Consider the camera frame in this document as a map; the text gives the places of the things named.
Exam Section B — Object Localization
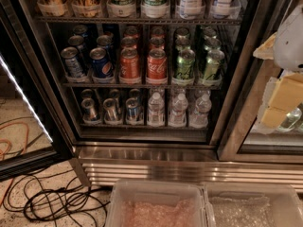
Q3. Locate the top wire shelf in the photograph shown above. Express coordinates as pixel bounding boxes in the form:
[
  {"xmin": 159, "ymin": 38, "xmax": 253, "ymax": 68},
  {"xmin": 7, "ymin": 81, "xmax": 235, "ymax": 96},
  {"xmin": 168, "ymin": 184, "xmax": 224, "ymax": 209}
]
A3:
[{"xmin": 34, "ymin": 15, "xmax": 241, "ymax": 26}]

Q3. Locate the clear water bottle right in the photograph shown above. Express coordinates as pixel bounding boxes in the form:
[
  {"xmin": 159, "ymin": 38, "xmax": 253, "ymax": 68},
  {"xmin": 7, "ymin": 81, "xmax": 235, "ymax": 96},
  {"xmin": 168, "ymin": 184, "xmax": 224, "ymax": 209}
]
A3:
[{"xmin": 189, "ymin": 94, "xmax": 212, "ymax": 129}]

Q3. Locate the green soda can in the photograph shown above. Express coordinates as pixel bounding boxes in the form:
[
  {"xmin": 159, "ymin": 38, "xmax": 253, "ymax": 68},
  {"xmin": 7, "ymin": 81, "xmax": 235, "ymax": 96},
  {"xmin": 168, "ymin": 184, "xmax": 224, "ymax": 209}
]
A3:
[
  {"xmin": 174, "ymin": 49, "xmax": 195, "ymax": 80},
  {"xmin": 202, "ymin": 49, "xmax": 224, "ymax": 80}
]

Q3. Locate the blue pepsi can front left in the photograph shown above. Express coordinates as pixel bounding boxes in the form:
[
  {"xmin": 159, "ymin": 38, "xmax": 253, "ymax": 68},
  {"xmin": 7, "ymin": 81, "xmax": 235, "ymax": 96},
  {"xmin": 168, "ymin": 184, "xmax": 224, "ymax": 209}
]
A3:
[{"xmin": 61, "ymin": 46, "xmax": 85, "ymax": 79}]

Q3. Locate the green soda can front right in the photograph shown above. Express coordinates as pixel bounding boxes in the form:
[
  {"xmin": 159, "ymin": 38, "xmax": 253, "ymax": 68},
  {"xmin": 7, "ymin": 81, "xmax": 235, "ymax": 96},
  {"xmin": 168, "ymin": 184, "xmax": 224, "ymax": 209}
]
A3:
[{"xmin": 202, "ymin": 49, "xmax": 224, "ymax": 80}]

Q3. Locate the clear bin white bubble wrap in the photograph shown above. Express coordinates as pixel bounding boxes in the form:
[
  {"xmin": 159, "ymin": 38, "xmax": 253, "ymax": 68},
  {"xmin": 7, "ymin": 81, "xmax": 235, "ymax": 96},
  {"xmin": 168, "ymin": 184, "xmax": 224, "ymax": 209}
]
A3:
[{"xmin": 205, "ymin": 183, "xmax": 303, "ymax": 227}]

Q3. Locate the red coca-cola can front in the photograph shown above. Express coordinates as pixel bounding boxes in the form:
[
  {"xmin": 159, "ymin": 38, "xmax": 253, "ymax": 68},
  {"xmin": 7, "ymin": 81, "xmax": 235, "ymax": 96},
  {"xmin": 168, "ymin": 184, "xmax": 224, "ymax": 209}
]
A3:
[{"xmin": 147, "ymin": 48, "xmax": 167, "ymax": 79}]

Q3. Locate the clear water bottle middle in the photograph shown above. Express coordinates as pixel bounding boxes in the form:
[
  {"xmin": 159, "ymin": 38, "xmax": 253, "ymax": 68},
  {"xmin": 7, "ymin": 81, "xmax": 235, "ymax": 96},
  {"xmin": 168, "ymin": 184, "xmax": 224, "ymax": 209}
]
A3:
[{"xmin": 169, "ymin": 93, "xmax": 188, "ymax": 127}]

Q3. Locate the clear water bottle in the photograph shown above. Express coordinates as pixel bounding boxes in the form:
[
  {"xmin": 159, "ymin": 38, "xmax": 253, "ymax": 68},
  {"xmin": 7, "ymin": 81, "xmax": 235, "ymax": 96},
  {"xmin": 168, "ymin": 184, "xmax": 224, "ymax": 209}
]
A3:
[
  {"xmin": 148, "ymin": 92, "xmax": 165, "ymax": 127},
  {"xmin": 189, "ymin": 94, "xmax": 212, "ymax": 129},
  {"xmin": 169, "ymin": 93, "xmax": 188, "ymax": 127}
]

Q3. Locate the blue pepsi can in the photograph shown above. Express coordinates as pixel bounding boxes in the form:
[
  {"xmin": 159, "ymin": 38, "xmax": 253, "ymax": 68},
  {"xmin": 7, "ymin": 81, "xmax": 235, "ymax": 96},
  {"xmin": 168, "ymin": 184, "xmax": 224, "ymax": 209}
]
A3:
[
  {"xmin": 61, "ymin": 46, "xmax": 85, "ymax": 79},
  {"xmin": 90, "ymin": 47, "xmax": 114, "ymax": 79}
]

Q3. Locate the clear bin pink bubble wrap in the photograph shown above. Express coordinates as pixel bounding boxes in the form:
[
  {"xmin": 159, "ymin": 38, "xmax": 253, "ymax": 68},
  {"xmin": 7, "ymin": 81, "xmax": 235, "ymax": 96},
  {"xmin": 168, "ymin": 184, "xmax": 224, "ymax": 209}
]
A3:
[{"xmin": 105, "ymin": 180, "xmax": 207, "ymax": 227}]

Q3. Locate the small energy drink can middle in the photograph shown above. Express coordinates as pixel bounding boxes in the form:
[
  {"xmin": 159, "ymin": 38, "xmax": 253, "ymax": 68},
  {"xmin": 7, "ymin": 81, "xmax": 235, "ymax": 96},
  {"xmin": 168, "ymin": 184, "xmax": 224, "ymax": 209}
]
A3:
[{"xmin": 103, "ymin": 98, "xmax": 120, "ymax": 122}]

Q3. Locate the middle wire shelf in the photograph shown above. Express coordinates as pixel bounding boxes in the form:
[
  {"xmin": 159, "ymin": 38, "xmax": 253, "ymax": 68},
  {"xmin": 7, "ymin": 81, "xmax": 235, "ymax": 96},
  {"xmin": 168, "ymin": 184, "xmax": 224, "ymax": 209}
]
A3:
[{"xmin": 62, "ymin": 82, "xmax": 221, "ymax": 90}]

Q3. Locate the green white soda bottle right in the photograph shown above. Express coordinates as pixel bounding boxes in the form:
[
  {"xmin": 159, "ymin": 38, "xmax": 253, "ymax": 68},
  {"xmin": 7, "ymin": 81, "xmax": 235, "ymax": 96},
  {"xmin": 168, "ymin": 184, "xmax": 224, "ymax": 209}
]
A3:
[{"xmin": 143, "ymin": 0, "xmax": 168, "ymax": 18}]

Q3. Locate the clear water bottle left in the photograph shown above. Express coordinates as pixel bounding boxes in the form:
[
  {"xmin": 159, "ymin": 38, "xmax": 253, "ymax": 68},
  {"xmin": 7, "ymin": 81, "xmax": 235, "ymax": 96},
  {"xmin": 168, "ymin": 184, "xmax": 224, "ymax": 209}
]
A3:
[{"xmin": 148, "ymin": 92, "xmax": 165, "ymax": 127}]

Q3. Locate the wire shelf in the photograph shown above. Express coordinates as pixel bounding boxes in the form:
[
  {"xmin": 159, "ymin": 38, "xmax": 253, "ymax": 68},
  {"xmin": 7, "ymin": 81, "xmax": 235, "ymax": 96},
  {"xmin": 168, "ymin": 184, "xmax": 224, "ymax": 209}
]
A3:
[
  {"xmin": 34, "ymin": 15, "xmax": 241, "ymax": 26},
  {"xmin": 62, "ymin": 82, "xmax": 221, "ymax": 90}
]

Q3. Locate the orange soda can front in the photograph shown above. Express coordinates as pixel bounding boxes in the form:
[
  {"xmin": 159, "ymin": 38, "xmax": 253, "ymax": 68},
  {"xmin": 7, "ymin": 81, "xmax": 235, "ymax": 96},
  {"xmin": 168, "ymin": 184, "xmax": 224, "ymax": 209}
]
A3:
[{"xmin": 120, "ymin": 48, "xmax": 140, "ymax": 79}]

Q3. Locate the small blue energy drink can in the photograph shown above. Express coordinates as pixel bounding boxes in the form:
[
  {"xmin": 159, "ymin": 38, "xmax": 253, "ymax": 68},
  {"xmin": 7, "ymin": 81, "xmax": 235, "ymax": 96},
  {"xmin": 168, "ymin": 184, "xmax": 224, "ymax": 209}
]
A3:
[{"xmin": 126, "ymin": 97, "xmax": 140, "ymax": 122}]

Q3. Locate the closed glass fridge door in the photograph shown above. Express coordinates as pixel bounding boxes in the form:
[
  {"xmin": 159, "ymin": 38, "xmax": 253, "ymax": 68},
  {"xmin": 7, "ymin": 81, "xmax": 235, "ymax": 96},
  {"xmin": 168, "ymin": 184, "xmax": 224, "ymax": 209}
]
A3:
[{"xmin": 215, "ymin": 0, "xmax": 303, "ymax": 164}]

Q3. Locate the steel fridge base grille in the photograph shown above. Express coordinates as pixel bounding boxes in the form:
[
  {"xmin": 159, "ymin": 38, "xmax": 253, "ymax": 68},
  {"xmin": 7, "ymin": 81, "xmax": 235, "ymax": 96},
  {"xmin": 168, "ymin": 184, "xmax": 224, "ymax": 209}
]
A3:
[{"xmin": 77, "ymin": 146, "xmax": 303, "ymax": 193}]

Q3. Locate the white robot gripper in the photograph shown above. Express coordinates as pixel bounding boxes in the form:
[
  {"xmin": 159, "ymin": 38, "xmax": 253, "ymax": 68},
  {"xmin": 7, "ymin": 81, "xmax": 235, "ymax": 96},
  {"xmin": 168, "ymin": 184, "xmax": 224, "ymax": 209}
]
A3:
[{"xmin": 253, "ymin": 5, "xmax": 303, "ymax": 129}]

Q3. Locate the black cable on floor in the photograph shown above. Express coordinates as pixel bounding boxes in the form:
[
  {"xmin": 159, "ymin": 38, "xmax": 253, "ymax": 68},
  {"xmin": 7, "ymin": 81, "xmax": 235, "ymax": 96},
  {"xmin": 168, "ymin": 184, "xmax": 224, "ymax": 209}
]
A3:
[{"xmin": 2, "ymin": 164, "xmax": 112, "ymax": 227}]

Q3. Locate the open glass fridge door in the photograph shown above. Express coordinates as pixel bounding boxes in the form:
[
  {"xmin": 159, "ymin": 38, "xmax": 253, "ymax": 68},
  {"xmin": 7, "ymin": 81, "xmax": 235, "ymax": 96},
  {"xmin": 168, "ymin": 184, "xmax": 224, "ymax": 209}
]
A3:
[{"xmin": 0, "ymin": 8, "xmax": 71, "ymax": 182}]

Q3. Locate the small energy drink can left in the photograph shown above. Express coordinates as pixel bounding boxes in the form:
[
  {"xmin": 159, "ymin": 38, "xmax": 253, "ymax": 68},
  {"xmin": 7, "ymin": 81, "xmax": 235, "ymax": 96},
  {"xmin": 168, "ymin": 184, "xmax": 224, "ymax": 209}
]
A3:
[{"xmin": 81, "ymin": 98, "xmax": 100, "ymax": 121}]

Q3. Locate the orange cable on floor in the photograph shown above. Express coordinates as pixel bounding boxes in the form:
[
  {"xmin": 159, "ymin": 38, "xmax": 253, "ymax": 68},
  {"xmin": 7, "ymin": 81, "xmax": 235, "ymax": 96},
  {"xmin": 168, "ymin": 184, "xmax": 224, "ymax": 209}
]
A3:
[{"xmin": 0, "ymin": 120, "xmax": 30, "ymax": 206}]

